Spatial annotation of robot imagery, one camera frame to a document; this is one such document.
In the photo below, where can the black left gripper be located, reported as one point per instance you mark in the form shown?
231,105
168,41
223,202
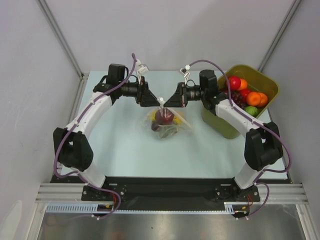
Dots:
142,92

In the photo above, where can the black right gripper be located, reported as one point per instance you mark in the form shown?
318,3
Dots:
182,94

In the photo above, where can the clear zip top bag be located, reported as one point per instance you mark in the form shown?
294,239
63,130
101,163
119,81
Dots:
186,127

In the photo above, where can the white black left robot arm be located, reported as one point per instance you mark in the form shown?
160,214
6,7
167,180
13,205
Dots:
71,143

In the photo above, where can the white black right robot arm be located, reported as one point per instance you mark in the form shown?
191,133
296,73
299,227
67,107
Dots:
262,145

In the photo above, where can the yellow fake banana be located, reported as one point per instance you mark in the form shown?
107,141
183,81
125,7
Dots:
152,115

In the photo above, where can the dark red fake apple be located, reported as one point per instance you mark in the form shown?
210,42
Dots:
164,116

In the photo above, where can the green netted fake melon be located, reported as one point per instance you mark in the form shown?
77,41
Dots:
166,132

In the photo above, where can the purple fake grape bunch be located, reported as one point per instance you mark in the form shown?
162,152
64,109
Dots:
237,99

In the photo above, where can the red fake apple in bin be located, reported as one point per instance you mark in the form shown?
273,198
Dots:
234,83

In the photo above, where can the orange fake orange rear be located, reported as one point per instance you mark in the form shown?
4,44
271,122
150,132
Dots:
243,84

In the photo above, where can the green fake lime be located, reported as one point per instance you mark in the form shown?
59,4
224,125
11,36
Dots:
252,110

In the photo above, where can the orange fake tangerine front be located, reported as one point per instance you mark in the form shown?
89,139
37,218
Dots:
253,99

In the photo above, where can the orange fake tangerine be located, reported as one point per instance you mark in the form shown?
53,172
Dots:
253,99
264,100

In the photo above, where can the orange fake tangerine right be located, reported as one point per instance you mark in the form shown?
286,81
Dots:
264,100

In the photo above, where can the olive green plastic bin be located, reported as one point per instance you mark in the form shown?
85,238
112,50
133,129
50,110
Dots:
230,120

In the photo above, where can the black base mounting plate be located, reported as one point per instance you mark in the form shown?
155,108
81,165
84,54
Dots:
252,195

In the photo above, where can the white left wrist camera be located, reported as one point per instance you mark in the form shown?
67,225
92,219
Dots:
140,68

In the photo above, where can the white slotted cable duct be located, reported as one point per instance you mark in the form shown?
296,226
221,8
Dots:
106,208

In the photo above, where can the right aluminium corner post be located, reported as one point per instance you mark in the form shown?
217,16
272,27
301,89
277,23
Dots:
292,11

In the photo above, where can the aluminium corner post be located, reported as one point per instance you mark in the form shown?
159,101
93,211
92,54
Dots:
50,18
292,11

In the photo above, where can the aluminium front frame rail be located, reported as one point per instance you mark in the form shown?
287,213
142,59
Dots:
77,192

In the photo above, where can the left aluminium corner post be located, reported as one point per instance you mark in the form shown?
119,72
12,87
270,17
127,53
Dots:
50,18

